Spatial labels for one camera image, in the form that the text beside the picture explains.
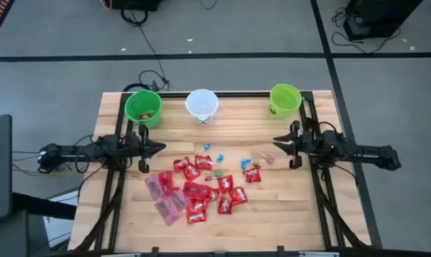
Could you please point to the red Skittles bag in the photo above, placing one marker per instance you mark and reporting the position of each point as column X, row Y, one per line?
column 203, row 162
column 191, row 172
column 180, row 163
column 214, row 195
column 225, row 183
column 197, row 190
column 197, row 206
column 238, row 195
column 196, row 217
column 224, row 206
column 252, row 175

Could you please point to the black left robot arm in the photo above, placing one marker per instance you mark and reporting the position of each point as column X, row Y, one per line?
column 105, row 147

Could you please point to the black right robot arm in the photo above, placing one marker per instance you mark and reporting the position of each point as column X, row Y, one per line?
column 372, row 151

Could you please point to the lime green jack-o-lantern bucket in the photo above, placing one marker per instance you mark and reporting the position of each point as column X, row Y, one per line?
column 285, row 98

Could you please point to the pink lollipop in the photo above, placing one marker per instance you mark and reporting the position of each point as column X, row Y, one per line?
column 269, row 159

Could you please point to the dark red lollipop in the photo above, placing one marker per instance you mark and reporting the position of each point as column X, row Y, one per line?
column 256, row 165

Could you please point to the white board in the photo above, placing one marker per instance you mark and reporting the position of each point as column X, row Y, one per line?
column 60, row 228

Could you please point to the black bar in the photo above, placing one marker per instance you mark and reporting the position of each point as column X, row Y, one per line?
column 40, row 206

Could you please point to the small red candy pack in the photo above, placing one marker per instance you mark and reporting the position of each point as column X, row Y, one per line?
column 146, row 116

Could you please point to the clear pink candy pack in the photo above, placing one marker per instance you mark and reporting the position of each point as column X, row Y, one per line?
column 167, row 211
column 153, row 186
column 180, row 200

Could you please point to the black equipment case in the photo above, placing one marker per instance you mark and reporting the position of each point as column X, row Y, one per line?
column 372, row 18

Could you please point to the dark grey cabinet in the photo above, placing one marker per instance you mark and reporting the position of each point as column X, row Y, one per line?
column 8, row 235

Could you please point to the black floor equipment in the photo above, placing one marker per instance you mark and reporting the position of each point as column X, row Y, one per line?
column 137, row 3

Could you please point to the red translucent candy pack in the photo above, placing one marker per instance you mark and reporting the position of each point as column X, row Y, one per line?
column 165, row 182

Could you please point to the black aluminium table frame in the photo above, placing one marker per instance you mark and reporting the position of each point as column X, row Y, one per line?
column 237, row 94

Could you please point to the blue lollipop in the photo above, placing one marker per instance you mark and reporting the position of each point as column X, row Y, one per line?
column 207, row 146
column 219, row 158
column 245, row 163

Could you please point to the dark green plastic bucket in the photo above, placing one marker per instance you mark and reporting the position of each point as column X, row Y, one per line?
column 144, row 103

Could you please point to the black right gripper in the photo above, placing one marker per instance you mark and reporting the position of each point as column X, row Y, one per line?
column 306, row 144

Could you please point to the green lollipop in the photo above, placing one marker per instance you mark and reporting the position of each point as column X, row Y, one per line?
column 218, row 173

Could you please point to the white jack-o-lantern bucket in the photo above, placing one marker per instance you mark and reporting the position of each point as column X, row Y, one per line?
column 202, row 103

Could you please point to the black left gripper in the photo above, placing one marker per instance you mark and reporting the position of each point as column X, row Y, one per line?
column 143, row 150

